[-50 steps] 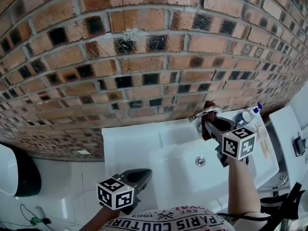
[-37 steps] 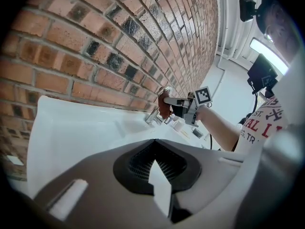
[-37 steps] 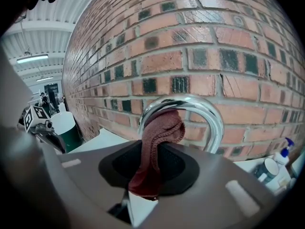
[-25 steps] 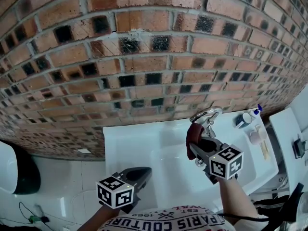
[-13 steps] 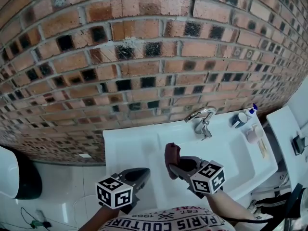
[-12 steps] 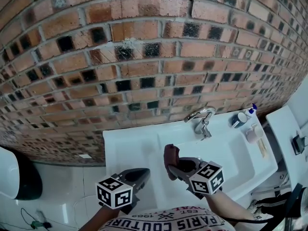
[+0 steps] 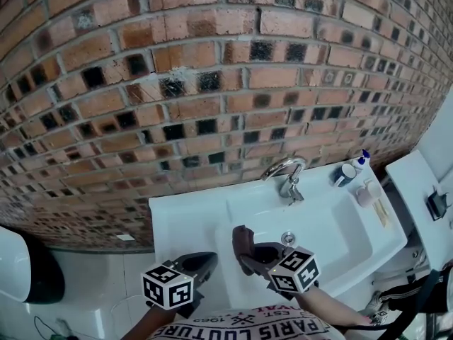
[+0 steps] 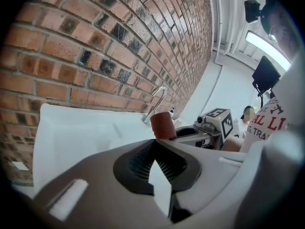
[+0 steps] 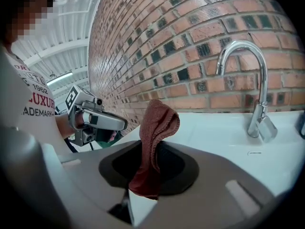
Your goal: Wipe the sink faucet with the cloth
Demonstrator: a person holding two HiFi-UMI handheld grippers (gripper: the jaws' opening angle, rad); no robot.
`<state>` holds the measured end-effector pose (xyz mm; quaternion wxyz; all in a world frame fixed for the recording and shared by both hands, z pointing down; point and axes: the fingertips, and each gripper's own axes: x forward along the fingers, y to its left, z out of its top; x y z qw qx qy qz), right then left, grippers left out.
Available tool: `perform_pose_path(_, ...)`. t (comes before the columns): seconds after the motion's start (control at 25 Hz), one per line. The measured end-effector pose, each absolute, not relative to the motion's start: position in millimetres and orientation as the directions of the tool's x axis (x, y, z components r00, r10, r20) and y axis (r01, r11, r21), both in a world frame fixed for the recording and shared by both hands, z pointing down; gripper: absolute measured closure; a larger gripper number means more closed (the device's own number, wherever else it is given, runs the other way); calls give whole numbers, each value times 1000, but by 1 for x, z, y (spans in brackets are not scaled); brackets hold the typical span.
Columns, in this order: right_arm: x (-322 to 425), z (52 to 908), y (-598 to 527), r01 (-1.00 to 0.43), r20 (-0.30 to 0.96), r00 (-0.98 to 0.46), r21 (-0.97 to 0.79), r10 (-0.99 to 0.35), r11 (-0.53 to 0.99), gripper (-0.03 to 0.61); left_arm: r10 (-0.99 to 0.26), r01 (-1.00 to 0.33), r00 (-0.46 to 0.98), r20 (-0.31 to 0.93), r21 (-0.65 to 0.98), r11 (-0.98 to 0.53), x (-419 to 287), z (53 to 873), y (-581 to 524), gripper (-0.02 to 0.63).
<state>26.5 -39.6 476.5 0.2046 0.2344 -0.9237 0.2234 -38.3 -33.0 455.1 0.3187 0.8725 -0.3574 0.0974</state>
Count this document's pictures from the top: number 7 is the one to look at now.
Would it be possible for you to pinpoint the brown cloth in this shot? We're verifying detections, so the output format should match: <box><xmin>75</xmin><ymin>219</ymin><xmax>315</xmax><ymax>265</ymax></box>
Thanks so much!
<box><xmin>231</xmin><ymin>225</ymin><xmax>258</xmax><ymax>261</ymax></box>

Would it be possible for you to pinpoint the white toilet tank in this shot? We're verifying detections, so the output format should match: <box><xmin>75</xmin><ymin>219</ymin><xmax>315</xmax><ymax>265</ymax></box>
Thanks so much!
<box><xmin>384</xmin><ymin>149</ymin><xmax>453</xmax><ymax>261</ymax></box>

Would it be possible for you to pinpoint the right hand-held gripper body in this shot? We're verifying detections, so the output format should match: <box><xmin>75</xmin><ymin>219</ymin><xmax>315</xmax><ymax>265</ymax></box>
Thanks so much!
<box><xmin>239</xmin><ymin>241</ymin><xmax>321</xmax><ymax>300</ymax></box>

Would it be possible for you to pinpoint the chrome sink faucet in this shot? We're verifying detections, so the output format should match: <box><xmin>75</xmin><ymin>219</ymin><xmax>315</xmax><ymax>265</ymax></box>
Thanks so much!
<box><xmin>260</xmin><ymin>157</ymin><xmax>307</xmax><ymax>207</ymax></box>

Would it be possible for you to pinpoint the dark blue mug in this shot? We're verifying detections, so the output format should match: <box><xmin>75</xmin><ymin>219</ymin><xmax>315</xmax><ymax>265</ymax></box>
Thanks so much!
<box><xmin>332</xmin><ymin>163</ymin><xmax>357</xmax><ymax>188</ymax></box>

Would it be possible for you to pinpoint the person's black striped trouser leg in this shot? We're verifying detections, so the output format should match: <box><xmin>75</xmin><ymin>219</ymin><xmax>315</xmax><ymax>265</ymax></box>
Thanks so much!
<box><xmin>367</xmin><ymin>259</ymin><xmax>453</xmax><ymax>319</ymax></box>

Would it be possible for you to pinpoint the black device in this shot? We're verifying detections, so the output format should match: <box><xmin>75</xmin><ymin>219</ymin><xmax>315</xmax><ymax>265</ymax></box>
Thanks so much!
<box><xmin>425</xmin><ymin>188</ymin><xmax>451</xmax><ymax>222</ymax></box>

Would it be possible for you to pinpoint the person's left forearm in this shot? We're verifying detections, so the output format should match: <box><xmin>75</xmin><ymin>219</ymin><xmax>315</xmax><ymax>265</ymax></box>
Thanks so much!
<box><xmin>131</xmin><ymin>303</ymin><xmax>181</xmax><ymax>340</ymax></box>

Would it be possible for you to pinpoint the black strap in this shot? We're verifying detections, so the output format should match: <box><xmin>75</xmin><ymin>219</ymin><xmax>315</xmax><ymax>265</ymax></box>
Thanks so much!
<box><xmin>364</xmin><ymin>269</ymin><xmax>442</xmax><ymax>331</ymax></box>

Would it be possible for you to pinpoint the white panel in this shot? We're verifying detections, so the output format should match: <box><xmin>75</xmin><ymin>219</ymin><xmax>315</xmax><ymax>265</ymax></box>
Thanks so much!
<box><xmin>418</xmin><ymin>85</ymin><xmax>453</xmax><ymax>186</ymax></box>

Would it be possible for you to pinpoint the green cable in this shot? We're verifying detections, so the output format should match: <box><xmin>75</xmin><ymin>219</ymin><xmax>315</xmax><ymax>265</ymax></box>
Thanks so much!
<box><xmin>33</xmin><ymin>315</ymin><xmax>74</xmax><ymax>340</ymax></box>

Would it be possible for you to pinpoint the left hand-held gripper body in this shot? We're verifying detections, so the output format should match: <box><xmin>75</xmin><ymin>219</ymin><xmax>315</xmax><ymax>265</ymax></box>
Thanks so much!
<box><xmin>141</xmin><ymin>251</ymin><xmax>219</xmax><ymax>319</ymax></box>

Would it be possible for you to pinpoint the person's pink printed shirt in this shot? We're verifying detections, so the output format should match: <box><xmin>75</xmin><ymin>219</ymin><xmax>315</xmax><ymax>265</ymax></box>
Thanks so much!
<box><xmin>146</xmin><ymin>305</ymin><xmax>343</xmax><ymax>340</ymax></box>

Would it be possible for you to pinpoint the person's right forearm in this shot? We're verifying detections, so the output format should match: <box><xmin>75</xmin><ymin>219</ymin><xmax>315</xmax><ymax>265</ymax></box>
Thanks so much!
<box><xmin>300</xmin><ymin>284</ymin><xmax>373</xmax><ymax>329</ymax></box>

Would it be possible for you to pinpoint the white bottle with blue cap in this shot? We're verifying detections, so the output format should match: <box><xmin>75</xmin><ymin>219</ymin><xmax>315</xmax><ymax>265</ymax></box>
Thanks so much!
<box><xmin>352</xmin><ymin>149</ymin><xmax>371</xmax><ymax>175</ymax></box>

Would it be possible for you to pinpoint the wooden toothbrush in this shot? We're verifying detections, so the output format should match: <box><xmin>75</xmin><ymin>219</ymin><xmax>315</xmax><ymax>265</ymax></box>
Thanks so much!
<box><xmin>371</xmin><ymin>197</ymin><xmax>392</xmax><ymax>230</ymax></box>

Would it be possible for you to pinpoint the white ceramic sink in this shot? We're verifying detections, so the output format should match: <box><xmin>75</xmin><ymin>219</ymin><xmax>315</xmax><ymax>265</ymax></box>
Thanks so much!
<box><xmin>148</xmin><ymin>161</ymin><xmax>408</xmax><ymax>308</ymax></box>

